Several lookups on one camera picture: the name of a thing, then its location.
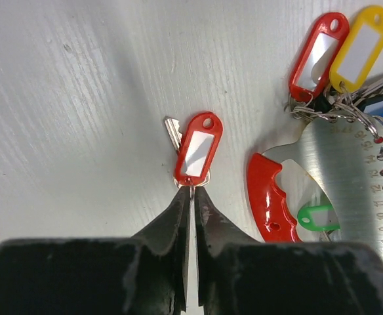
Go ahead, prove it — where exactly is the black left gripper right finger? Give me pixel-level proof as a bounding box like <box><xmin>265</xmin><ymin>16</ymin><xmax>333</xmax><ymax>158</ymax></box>
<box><xmin>194</xmin><ymin>187</ymin><xmax>383</xmax><ymax>314</ymax></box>

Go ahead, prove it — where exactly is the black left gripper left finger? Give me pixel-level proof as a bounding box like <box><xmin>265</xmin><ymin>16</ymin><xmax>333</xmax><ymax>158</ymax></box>
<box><xmin>0</xmin><ymin>187</ymin><xmax>191</xmax><ymax>314</ymax></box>

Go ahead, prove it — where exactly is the silver key with red tag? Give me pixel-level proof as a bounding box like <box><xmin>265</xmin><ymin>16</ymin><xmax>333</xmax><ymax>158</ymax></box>
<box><xmin>163</xmin><ymin>111</ymin><xmax>224</xmax><ymax>190</ymax></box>

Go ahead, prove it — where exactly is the green key tag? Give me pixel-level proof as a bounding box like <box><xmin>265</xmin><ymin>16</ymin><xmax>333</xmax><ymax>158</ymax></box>
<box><xmin>297</xmin><ymin>203</ymin><xmax>340</xmax><ymax>232</ymax></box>

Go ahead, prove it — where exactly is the black key tag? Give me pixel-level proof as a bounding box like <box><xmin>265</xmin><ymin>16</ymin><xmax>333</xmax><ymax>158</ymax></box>
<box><xmin>313</xmin><ymin>94</ymin><xmax>383</xmax><ymax>116</ymax></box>

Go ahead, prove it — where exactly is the red key tag on organizer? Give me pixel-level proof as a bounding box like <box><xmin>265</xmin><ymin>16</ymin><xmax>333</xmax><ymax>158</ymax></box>
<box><xmin>289</xmin><ymin>12</ymin><xmax>350</xmax><ymax>103</ymax></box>

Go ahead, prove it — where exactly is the yellow key tag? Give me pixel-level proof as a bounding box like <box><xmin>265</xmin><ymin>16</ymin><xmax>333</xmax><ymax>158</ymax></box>
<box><xmin>329</xmin><ymin>5</ymin><xmax>383</xmax><ymax>94</ymax></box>

